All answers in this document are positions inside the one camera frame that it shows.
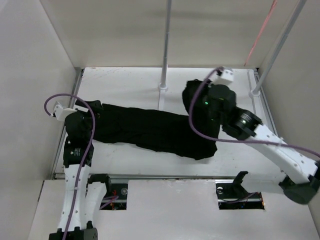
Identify black trousers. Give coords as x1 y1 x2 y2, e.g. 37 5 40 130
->
82 78 226 161

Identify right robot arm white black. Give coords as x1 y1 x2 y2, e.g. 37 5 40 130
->
203 83 320 205

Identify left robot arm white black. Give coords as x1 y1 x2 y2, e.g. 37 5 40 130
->
48 100 112 240

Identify right white rack foot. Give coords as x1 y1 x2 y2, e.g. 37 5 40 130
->
247 69 263 119

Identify white rack foot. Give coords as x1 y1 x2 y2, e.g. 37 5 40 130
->
158 83 168 111
247 69 263 119

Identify left white rack foot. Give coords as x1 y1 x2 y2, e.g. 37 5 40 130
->
158 83 168 111

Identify left grey rack pole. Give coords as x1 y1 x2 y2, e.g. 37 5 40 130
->
159 0 172 90

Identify grey rack pole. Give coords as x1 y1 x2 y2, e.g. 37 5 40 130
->
159 0 172 90
250 0 307 97

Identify right grey rack pole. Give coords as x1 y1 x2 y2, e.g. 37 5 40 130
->
250 0 307 97

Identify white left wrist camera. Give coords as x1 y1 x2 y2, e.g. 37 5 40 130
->
49 101 77 122

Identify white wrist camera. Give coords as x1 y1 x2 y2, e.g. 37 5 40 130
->
49 101 77 122
212 67 235 86

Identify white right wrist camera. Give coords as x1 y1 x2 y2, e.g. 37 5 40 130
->
212 67 235 86

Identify aluminium table edge rail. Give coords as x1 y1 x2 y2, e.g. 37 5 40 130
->
51 67 85 180

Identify pink wire hanger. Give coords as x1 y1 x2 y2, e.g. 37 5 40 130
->
243 0 278 67

